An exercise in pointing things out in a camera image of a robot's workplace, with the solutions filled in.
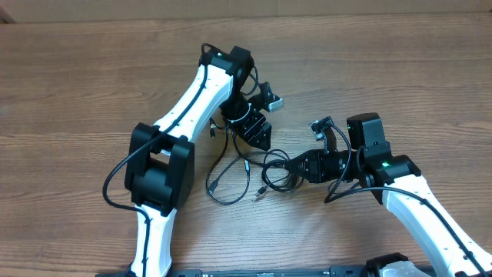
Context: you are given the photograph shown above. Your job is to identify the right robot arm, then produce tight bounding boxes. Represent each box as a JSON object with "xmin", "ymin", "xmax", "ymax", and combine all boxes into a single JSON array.
[{"xmin": 284, "ymin": 112, "xmax": 491, "ymax": 276}]

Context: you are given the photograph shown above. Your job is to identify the thin black USB cable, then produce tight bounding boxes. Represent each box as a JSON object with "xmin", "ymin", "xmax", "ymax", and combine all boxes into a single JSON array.
[{"xmin": 230, "ymin": 130, "xmax": 304, "ymax": 202}]

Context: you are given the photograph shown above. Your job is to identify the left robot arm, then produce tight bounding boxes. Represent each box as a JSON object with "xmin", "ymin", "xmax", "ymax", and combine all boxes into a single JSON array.
[{"xmin": 125, "ymin": 43, "xmax": 283, "ymax": 276}]

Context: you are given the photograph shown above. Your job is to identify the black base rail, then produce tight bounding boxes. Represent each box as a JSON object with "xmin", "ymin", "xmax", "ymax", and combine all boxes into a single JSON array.
[{"xmin": 95, "ymin": 264, "xmax": 437, "ymax": 277}]

